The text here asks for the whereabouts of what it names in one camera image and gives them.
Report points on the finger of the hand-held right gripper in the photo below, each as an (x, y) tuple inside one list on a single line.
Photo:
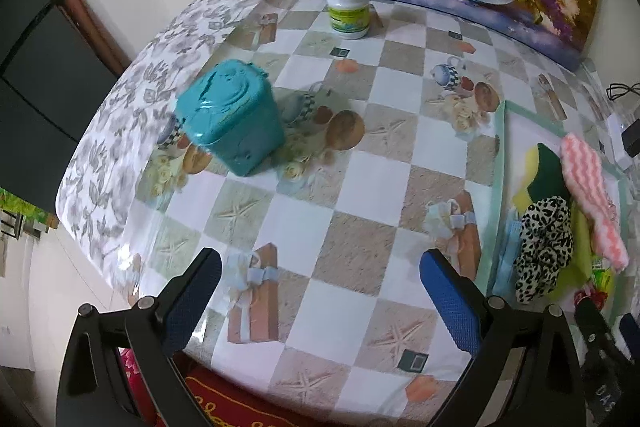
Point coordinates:
[(592, 327), (629, 332)]

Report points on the light green tray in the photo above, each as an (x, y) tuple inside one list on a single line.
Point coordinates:
[(520, 147)]

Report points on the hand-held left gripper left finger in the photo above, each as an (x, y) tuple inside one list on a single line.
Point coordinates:
[(192, 302)]

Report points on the dark door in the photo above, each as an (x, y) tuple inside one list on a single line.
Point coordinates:
[(40, 107)]

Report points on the white pill bottle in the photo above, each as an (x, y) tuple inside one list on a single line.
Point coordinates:
[(347, 7)]

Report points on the yellow green sponge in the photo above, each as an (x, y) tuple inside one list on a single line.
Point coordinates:
[(545, 177)]

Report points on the brown wooden door frame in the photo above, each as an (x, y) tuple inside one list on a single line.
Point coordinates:
[(95, 32)]

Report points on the checked printed tablecloth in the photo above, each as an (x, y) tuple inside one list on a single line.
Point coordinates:
[(360, 187)]

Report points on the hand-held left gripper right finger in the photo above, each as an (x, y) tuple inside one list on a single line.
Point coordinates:
[(450, 302)]

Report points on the teal plastic box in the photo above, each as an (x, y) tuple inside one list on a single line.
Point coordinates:
[(230, 117)]

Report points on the red patterned rug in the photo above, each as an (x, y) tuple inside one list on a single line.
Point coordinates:
[(220, 402)]

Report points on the leopard print scrunchie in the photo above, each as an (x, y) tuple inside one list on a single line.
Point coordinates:
[(542, 242)]

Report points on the pink white striped fuzzy sock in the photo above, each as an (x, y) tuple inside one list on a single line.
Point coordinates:
[(585, 177)]

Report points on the blue face mask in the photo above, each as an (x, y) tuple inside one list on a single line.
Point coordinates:
[(507, 252)]

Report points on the yellow-green cloth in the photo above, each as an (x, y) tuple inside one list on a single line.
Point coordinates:
[(580, 252)]

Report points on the green printed poster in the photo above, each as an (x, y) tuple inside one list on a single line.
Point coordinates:
[(22, 212)]

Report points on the grey leaf print cloth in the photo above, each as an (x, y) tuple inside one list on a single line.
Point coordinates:
[(115, 132)]

